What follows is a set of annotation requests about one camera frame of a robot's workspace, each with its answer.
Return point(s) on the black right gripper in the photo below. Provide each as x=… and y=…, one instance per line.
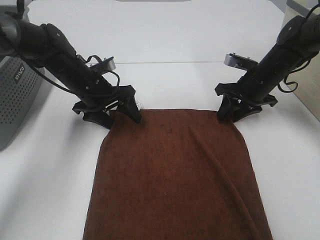
x=246, y=96

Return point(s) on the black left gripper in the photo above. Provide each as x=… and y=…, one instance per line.
x=97, y=93

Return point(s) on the brown towel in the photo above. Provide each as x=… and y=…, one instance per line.
x=180, y=174

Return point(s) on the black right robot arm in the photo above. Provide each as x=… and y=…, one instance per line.
x=297, y=43

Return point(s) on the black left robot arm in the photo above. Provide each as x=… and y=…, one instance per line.
x=45, y=46

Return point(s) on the white towel label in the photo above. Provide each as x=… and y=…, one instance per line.
x=139, y=105

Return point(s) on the beige storage box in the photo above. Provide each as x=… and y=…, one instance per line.
x=308, y=91

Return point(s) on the grey perforated plastic basket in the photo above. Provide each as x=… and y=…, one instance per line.
x=19, y=86

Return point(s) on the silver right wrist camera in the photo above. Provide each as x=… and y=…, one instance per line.
x=236, y=61

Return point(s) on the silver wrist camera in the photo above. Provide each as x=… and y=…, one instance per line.
x=103, y=66
x=236, y=61

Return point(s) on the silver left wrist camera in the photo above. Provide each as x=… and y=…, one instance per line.
x=103, y=66

